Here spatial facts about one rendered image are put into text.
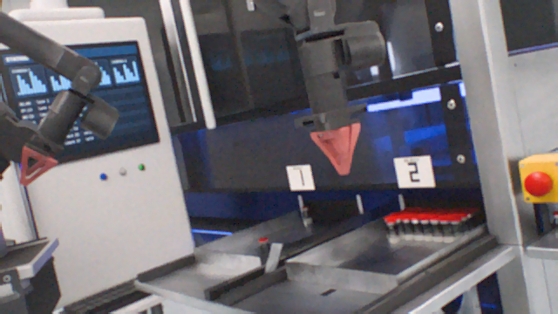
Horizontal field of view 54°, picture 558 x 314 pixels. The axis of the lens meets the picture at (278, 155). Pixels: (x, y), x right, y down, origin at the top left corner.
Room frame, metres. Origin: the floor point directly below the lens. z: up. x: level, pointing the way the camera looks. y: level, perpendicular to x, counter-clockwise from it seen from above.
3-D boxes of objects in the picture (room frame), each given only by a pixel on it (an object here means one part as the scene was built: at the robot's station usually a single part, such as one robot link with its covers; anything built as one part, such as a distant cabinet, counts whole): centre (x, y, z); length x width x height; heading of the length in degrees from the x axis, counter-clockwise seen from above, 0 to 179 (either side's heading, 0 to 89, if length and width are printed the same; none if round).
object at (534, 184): (0.86, -0.40, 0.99); 0.04 x 0.04 x 0.04; 39
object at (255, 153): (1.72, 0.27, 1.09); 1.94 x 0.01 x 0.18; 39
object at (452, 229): (1.07, -0.25, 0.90); 0.18 x 0.02 x 0.05; 40
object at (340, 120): (0.83, -0.08, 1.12); 0.07 x 0.07 x 0.09; 38
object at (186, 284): (1.10, -0.03, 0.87); 0.70 x 0.48 x 0.02; 39
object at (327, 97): (0.84, -0.09, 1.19); 0.10 x 0.07 x 0.07; 128
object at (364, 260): (1.01, -0.19, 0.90); 0.34 x 0.26 x 0.04; 130
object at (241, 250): (1.27, 0.03, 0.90); 0.34 x 0.26 x 0.04; 129
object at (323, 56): (0.84, -0.10, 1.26); 0.07 x 0.06 x 0.07; 105
